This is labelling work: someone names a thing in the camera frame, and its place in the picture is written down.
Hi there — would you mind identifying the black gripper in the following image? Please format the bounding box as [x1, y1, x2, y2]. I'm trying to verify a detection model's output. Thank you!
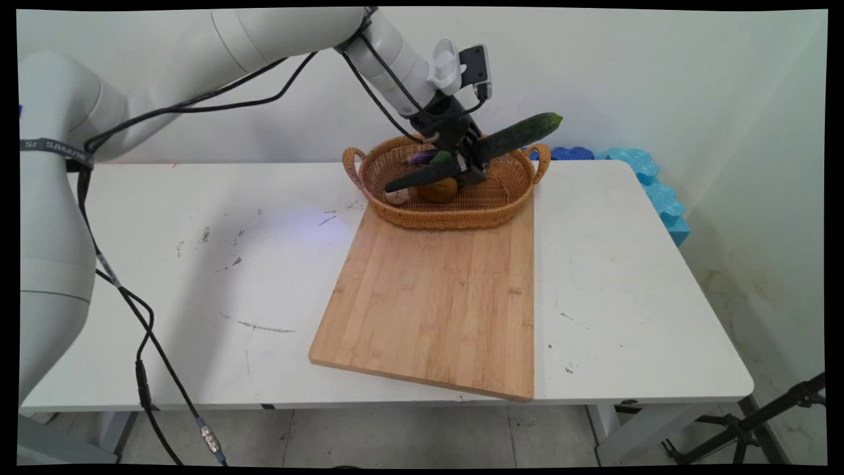
[409, 92, 489, 187]

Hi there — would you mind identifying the long dark green cucumber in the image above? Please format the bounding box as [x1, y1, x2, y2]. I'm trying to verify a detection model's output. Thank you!
[384, 113, 564, 194]

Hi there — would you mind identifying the dark blue foam block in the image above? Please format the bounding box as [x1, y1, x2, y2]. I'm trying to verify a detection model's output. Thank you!
[521, 146, 595, 162]

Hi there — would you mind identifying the wooden cutting board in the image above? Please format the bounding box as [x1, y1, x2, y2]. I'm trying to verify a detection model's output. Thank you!
[309, 197, 536, 402]

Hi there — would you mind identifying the light blue foam block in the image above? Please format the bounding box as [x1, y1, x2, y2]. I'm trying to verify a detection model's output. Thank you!
[593, 148, 691, 247]

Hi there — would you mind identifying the white table leg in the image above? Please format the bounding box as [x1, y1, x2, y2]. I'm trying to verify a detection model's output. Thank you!
[587, 402, 714, 466]
[91, 410, 139, 457]

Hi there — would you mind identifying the black tripod stand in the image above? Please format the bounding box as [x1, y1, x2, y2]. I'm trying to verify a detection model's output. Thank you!
[617, 373, 826, 466]

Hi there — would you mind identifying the woven wicker basket with handles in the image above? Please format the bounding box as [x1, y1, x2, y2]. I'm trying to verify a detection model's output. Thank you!
[342, 133, 552, 230]

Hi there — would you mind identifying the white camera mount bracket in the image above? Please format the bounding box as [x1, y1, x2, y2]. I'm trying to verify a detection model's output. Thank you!
[427, 38, 462, 97]

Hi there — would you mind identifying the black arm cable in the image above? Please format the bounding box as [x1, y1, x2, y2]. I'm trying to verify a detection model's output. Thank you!
[76, 26, 490, 466]

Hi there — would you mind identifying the black printed arm strap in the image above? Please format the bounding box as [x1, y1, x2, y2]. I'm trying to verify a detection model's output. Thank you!
[20, 137, 95, 172]

